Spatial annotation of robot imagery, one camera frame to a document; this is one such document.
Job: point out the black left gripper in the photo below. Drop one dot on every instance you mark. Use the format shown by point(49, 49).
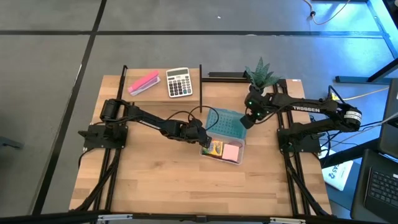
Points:
point(196, 132)

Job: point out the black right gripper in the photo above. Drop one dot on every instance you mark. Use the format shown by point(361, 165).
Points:
point(259, 105)

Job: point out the yellow green crayon box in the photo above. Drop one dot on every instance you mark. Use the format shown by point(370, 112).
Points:
point(216, 148)

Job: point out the clear pencil case teal lid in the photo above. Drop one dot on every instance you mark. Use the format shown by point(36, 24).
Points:
point(227, 124)

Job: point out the pink sticky note pad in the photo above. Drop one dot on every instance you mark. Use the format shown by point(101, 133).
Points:
point(230, 152)

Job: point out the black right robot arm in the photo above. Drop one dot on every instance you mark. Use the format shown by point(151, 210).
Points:
point(311, 109)

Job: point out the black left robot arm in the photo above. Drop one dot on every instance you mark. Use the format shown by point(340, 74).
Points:
point(149, 119)

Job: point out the green plant in white pot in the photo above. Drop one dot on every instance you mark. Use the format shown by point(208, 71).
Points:
point(261, 76)

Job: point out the black metal bar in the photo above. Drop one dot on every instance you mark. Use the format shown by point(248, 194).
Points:
point(227, 74)

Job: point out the grey desk calculator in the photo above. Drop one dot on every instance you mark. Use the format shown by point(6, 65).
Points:
point(179, 82)

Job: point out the wooden shelf with black legs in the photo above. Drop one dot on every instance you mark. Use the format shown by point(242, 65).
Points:
point(155, 96)

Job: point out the small yellow object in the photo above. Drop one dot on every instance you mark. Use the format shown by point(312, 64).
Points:
point(333, 96)

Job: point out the pink stapler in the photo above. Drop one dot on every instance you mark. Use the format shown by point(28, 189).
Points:
point(144, 82)

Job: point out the silver aluminium extrusion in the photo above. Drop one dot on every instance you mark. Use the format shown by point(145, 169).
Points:
point(287, 220)
point(115, 217)

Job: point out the white printed booklet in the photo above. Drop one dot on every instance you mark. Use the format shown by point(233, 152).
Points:
point(339, 177)

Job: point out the dark laptop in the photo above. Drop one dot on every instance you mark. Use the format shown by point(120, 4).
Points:
point(390, 133)

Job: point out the black laptop with keyboard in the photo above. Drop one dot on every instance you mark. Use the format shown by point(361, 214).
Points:
point(382, 186)

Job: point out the grey floor object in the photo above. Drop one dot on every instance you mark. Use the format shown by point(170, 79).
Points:
point(9, 143)

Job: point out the black table leg frame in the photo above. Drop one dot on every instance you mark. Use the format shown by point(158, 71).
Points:
point(357, 79)

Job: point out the black table edge frame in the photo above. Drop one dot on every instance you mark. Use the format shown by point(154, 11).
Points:
point(62, 217)

